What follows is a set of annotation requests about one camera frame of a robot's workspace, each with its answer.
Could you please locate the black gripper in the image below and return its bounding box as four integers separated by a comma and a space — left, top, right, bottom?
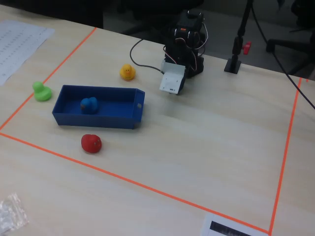
163, 44, 196, 95

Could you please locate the blue rubber duck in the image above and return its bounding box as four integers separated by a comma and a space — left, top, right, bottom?
80, 96, 100, 115

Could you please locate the yellow rubber duck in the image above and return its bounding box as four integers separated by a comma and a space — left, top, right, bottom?
119, 63, 136, 82

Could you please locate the blue plastic box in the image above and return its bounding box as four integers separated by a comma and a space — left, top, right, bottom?
52, 85, 146, 130

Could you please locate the red rubber duck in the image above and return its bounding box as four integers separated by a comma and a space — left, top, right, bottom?
81, 134, 102, 154

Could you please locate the green rubber duck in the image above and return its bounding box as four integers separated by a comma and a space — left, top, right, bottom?
32, 81, 52, 102

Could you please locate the orange tape strip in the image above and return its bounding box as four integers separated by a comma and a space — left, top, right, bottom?
0, 27, 97, 131
268, 77, 303, 235
0, 132, 271, 234

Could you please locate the black office chair base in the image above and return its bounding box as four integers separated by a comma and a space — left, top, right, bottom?
265, 31, 315, 76

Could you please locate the white paper with black bar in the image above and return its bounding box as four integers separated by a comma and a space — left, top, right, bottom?
200, 212, 269, 236

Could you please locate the white printed table sheet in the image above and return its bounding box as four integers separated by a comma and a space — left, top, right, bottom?
0, 19, 55, 87

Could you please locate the clear plastic bag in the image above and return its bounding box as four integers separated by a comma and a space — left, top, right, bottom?
0, 192, 30, 234

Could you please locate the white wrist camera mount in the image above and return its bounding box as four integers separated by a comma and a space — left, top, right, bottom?
159, 60, 187, 95

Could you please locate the black camera cable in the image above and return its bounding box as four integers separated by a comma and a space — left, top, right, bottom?
129, 38, 164, 72

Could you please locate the black camera stand pole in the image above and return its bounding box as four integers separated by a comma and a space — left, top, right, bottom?
223, 0, 254, 74

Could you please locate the thin black stand cable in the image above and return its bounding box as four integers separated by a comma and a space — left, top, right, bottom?
251, 4, 315, 110

